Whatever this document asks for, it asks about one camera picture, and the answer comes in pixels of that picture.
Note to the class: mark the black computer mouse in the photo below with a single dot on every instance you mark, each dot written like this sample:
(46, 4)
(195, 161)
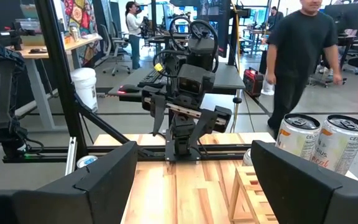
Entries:
(130, 88)

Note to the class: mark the silver aluminium bar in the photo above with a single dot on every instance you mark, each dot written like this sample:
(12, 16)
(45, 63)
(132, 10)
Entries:
(71, 155)

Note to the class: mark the white plastic bucket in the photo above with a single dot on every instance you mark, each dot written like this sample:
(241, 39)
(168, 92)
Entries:
(84, 90)

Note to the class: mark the grey office chair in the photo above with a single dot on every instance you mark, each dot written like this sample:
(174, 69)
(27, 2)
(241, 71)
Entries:
(112, 43)

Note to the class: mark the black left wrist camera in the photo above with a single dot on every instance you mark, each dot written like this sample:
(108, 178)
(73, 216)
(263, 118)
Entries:
(194, 81)

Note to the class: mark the black yellow stand pole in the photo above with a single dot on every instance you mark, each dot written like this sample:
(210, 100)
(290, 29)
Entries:
(237, 100)

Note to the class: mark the colourful patterned cloth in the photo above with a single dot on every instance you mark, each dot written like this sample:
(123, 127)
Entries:
(79, 18)

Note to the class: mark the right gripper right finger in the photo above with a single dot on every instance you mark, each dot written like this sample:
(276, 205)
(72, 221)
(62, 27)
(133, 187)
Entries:
(306, 202)

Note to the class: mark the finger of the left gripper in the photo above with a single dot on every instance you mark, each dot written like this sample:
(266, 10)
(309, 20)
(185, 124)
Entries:
(158, 115)
(202, 126)

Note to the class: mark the computer monitor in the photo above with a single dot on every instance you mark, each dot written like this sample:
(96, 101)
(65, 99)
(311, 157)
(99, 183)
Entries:
(216, 18)

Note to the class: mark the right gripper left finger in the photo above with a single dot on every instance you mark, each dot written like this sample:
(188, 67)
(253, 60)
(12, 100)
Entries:
(73, 205)

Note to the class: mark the black aluminium table frame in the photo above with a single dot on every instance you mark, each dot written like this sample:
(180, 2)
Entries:
(57, 81)

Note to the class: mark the black frame post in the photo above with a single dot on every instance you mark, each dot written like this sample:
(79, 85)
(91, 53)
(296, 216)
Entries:
(57, 46)

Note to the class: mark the white floor container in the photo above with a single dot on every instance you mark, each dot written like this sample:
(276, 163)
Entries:
(267, 88)

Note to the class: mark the wooden slatted shelf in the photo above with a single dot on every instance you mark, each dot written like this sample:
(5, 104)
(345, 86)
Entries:
(250, 186)

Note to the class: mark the person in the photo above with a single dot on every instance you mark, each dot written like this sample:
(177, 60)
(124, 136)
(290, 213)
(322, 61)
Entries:
(134, 28)
(274, 18)
(300, 46)

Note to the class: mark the black keyboard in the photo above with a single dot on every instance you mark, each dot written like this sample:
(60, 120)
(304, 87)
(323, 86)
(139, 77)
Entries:
(151, 79)

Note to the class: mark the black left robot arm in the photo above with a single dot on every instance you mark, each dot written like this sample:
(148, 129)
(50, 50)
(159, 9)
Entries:
(202, 46)

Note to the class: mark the tall Celsius can black lid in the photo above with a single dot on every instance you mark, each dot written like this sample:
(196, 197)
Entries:
(340, 146)
(294, 137)

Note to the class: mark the blue silver energy drink can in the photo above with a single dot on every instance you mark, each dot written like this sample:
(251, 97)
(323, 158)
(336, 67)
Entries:
(85, 161)

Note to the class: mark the red black power box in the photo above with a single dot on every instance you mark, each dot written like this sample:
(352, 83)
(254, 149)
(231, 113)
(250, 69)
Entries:
(253, 82)

